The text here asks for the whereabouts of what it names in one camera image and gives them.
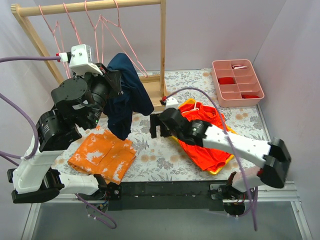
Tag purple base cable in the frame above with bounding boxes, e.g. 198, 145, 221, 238
74, 193, 118, 230

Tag yellow plastic tray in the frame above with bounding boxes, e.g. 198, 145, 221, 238
173, 98, 234, 175

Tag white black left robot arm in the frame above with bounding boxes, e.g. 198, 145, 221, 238
7, 63, 123, 204

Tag red white item in organizer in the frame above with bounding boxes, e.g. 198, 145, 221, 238
231, 64, 248, 70

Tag navy blue shorts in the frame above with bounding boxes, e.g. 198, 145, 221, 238
103, 53, 155, 141

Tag bright orange shorts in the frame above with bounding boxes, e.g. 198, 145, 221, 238
177, 101, 235, 173

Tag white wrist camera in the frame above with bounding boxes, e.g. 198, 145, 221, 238
56, 44, 103, 76
160, 96, 179, 110

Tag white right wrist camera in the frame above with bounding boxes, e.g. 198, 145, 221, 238
160, 96, 179, 110

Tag orange white patterned shorts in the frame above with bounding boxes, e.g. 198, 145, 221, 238
68, 126, 137, 185

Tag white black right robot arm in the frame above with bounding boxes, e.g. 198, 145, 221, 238
149, 108, 292, 199

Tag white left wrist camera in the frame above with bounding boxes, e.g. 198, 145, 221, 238
56, 44, 103, 76

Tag wooden clothes rack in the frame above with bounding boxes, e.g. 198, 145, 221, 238
10, 0, 170, 113

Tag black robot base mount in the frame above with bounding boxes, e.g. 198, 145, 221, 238
94, 178, 247, 216

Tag pink wire hanger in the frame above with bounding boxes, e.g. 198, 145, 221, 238
84, 0, 104, 63
99, 0, 149, 78
38, 4, 72, 80
62, 2, 82, 45

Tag pink divided organizer tray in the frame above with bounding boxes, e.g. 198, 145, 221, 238
211, 59, 265, 108

